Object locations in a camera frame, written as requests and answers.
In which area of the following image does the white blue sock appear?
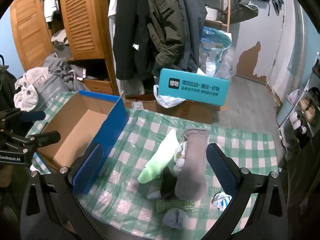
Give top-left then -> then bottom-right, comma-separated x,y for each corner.
212,192 -> 232,211

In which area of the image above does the grey fleece slipper sock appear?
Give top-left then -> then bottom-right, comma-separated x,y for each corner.
175,128 -> 209,202

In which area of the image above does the black sock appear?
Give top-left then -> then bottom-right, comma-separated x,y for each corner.
138,167 -> 177,200

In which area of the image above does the green sparkly scrub cloth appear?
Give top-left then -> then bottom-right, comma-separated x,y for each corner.
156,198 -> 195,213

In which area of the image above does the white patterned knotted cloth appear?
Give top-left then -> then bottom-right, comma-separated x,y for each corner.
172,137 -> 187,177

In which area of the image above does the light pink towel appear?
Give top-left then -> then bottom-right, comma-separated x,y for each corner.
14,67 -> 52,112

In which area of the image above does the grey tote bag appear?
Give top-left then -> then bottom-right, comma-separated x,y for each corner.
33,75 -> 74,111

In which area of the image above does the blue cardboard box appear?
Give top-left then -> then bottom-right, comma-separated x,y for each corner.
31,89 -> 130,181

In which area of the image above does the green checkered tablecloth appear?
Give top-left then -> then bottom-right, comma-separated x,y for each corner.
29,91 -> 277,239

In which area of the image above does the grey clothes pile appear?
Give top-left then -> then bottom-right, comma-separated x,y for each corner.
43,54 -> 90,92

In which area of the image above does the metal shoe rack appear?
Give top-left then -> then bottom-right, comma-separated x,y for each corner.
278,53 -> 319,141

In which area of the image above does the brown cardboard box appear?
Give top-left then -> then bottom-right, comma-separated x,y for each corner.
123,94 -> 228,124

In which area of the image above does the teal shoe box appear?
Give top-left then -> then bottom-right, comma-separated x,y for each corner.
158,69 -> 229,106

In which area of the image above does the blue white plastic bag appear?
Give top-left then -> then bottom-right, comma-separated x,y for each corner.
199,27 -> 236,81

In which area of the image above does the wooden louvered wardrobe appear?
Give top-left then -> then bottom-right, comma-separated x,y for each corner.
10,0 -> 119,95

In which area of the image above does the black hanging jacket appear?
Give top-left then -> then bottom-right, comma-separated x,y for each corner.
113,0 -> 155,81

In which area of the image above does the olive green hanging jacket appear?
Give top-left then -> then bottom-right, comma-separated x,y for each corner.
148,0 -> 185,76

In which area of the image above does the wooden shelf rack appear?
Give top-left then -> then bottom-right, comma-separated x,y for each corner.
203,0 -> 231,33

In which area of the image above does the dark blue hanging coat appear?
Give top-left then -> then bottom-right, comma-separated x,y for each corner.
176,0 -> 207,73

